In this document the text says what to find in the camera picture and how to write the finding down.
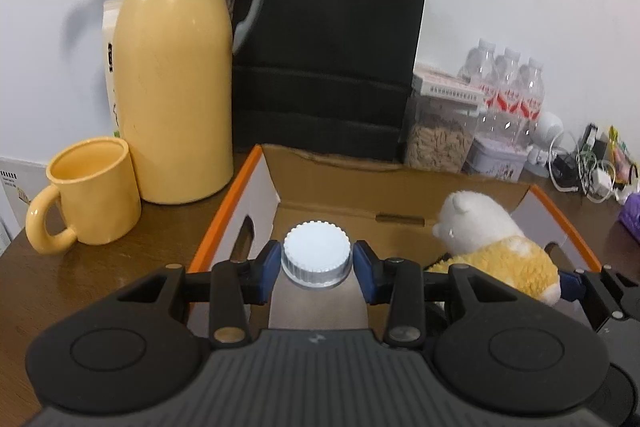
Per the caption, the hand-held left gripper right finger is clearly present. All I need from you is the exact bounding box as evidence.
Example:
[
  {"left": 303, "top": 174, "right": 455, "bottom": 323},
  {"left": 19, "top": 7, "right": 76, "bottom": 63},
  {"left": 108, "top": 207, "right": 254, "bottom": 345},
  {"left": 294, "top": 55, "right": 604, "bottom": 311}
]
[{"left": 352, "top": 241, "right": 508, "bottom": 350}]

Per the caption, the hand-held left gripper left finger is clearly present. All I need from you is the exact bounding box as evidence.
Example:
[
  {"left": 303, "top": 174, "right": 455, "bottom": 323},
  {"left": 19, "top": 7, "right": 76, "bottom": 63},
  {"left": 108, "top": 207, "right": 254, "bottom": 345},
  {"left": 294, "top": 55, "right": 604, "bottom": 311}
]
[{"left": 117, "top": 241, "right": 282, "bottom": 349}]

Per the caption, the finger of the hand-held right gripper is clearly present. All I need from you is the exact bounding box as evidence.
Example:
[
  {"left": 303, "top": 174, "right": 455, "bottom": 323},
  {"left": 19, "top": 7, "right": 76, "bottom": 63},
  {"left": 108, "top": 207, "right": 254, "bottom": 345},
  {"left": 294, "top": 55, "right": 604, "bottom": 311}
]
[{"left": 559, "top": 264, "right": 640, "bottom": 334}]

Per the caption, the white capped bottle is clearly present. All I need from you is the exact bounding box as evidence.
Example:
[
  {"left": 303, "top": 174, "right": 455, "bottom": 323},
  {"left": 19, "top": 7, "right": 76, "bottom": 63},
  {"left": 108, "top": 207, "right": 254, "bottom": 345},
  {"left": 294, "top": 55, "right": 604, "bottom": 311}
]
[{"left": 268, "top": 220, "right": 370, "bottom": 330}]

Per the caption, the orange cardboard box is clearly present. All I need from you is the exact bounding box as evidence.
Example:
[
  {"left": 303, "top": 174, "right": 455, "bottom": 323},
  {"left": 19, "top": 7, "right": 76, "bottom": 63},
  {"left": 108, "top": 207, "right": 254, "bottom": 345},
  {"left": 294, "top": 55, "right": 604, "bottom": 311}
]
[{"left": 187, "top": 144, "right": 603, "bottom": 288}]

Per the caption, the white and yellow plush toy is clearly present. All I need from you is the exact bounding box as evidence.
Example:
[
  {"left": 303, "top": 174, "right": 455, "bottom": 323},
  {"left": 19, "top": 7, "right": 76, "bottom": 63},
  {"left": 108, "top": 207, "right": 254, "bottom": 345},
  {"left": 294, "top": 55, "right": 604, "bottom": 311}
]
[{"left": 425, "top": 191, "right": 561, "bottom": 308}]

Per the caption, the purple pouch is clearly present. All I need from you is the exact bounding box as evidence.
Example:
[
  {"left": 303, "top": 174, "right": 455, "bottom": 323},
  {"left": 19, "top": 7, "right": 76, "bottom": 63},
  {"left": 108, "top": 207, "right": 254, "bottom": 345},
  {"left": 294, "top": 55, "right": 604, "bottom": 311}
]
[{"left": 618, "top": 192, "right": 640, "bottom": 239}]

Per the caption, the white charger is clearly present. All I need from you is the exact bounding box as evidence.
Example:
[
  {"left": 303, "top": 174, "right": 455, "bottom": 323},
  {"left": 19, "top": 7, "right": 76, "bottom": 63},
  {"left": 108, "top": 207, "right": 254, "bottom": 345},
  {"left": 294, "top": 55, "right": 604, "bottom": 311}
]
[{"left": 591, "top": 168, "right": 617, "bottom": 196}]

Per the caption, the black power adapter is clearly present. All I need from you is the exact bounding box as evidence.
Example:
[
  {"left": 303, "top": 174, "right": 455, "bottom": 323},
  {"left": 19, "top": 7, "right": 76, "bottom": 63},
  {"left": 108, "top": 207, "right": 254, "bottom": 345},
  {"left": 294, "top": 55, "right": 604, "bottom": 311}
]
[{"left": 554, "top": 153, "right": 582, "bottom": 188}]

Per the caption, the yellow green packet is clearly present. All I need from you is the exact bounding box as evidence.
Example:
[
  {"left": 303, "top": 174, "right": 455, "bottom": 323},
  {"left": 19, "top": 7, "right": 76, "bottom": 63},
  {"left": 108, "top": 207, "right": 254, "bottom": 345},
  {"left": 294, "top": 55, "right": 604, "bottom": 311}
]
[{"left": 606, "top": 125, "right": 632, "bottom": 186}]

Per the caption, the white floral tin box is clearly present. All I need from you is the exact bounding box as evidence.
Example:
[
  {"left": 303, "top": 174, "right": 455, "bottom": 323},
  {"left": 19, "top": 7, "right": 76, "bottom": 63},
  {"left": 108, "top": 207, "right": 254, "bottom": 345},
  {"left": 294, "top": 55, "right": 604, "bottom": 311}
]
[{"left": 462, "top": 134, "right": 533, "bottom": 182}]

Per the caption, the small black device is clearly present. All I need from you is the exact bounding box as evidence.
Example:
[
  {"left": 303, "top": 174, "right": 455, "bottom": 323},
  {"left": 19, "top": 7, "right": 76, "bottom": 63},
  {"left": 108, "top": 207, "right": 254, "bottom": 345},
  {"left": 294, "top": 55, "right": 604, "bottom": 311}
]
[{"left": 579, "top": 123, "right": 601, "bottom": 154}]

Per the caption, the clear snack container white lid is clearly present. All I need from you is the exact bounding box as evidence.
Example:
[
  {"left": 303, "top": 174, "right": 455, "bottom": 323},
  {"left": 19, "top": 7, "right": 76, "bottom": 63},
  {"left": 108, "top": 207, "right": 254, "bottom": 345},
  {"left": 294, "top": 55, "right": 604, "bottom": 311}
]
[{"left": 404, "top": 63, "right": 488, "bottom": 174}]

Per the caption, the yellow mug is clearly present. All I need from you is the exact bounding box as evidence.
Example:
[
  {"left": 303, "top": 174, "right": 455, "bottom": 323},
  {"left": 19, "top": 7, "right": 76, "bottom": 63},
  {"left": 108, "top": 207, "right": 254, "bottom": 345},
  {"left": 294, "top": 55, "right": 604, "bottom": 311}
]
[{"left": 26, "top": 137, "right": 142, "bottom": 255}]

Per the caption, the clear water bottle red label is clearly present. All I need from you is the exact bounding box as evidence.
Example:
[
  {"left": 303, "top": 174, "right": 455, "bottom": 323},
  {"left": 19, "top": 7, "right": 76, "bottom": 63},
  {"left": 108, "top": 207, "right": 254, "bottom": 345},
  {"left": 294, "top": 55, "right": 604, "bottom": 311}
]
[
  {"left": 487, "top": 48, "right": 526, "bottom": 148},
  {"left": 459, "top": 38, "right": 501, "bottom": 142},
  {"left": 517, "top": 57, "right": 547, "bottom": 148}
]

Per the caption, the yellow thermos jug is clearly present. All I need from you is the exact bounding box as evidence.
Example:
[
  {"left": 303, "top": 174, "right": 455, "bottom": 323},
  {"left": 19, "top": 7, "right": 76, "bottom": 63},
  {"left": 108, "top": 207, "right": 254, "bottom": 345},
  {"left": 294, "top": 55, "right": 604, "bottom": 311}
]
[{"left": 112, "top": 0, "right": 268, "bottom": 205}]

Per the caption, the black paper bag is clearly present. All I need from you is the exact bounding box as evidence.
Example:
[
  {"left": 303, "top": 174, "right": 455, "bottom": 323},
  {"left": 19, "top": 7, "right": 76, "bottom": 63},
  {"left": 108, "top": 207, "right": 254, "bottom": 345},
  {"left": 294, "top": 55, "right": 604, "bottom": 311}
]
[{"left": 232, "top": 0, "right": 432, "bottom": 165}]

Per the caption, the white flat box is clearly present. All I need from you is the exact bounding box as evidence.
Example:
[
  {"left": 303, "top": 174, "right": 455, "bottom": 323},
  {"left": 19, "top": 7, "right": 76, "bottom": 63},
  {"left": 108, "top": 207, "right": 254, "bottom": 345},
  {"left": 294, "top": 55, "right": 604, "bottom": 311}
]
[{"left": 0, "top": 155, "right": 51, "bottom": 253}]

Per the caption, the white milk carton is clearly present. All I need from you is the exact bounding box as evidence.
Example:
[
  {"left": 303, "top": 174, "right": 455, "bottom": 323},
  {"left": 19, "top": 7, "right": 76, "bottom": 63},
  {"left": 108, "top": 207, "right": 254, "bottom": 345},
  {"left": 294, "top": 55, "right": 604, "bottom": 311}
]
[{"left": 102, "top": 0, "right": 126, "bottom": 138}]

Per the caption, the tangle of chargers and cables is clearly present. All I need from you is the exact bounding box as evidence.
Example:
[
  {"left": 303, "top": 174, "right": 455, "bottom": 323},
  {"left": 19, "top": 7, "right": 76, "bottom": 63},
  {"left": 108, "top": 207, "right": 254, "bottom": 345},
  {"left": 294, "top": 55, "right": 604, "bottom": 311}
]
[{"left": 546, "top": 129, "right": 583, "bottom": 194}]

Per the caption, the white round camera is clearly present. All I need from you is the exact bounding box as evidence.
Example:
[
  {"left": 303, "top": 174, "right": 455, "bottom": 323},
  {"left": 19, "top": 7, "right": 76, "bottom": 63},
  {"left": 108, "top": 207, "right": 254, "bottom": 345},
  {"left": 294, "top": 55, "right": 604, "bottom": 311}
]
[{"left": 527, "top": 111, "right": 566, "bottom": 165}]

